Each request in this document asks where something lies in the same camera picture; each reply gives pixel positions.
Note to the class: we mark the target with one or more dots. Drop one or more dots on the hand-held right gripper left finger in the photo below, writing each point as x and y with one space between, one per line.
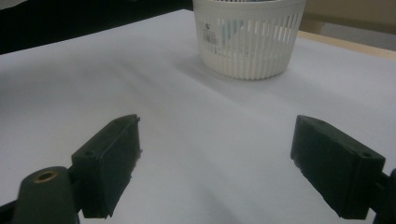
106 165

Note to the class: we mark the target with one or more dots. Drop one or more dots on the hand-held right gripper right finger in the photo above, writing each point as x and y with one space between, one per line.
336 165

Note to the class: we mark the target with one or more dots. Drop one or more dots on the white plastic basket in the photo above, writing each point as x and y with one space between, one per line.
249 59

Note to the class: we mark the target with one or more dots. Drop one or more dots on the light blue hairbrush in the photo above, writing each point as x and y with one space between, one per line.
232 29

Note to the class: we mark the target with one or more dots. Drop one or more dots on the white table sheet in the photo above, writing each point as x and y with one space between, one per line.
199 124

